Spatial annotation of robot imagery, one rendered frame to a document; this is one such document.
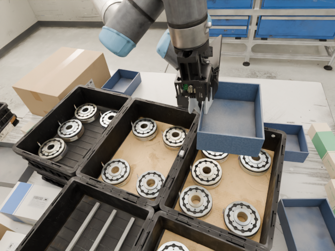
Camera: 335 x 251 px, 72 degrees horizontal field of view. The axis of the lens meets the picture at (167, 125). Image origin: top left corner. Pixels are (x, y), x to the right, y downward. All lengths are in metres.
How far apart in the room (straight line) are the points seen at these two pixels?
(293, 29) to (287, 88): 1.35
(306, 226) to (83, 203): 0.76
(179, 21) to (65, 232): 0.70
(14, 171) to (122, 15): 0.95
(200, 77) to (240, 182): 0.45
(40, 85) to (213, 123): 0.93
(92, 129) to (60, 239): 0.45
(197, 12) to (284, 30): 2.30
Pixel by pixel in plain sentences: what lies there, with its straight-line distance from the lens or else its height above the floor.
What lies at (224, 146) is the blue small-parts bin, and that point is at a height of 1.10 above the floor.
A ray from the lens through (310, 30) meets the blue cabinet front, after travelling 2.76.
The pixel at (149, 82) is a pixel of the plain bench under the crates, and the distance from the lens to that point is 1.44.
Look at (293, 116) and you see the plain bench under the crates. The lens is 1.28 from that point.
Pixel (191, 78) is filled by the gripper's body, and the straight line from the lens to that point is 0.48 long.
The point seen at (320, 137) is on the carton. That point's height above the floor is 0.76.
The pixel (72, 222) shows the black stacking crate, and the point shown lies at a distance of 0.86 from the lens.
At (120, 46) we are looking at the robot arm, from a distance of 0.52.
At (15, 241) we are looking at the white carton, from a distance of 0.98.
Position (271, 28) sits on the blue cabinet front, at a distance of 2.68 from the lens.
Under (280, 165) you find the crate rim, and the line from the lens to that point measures 0.78.
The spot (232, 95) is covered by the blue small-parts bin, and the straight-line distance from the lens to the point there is 0.72.
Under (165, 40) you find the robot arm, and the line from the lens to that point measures 1.03.
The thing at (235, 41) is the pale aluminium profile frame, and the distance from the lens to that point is 2.70.
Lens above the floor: 1.55
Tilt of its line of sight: 47 degrees down
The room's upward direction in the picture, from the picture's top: 8 degrees counter-clockwise
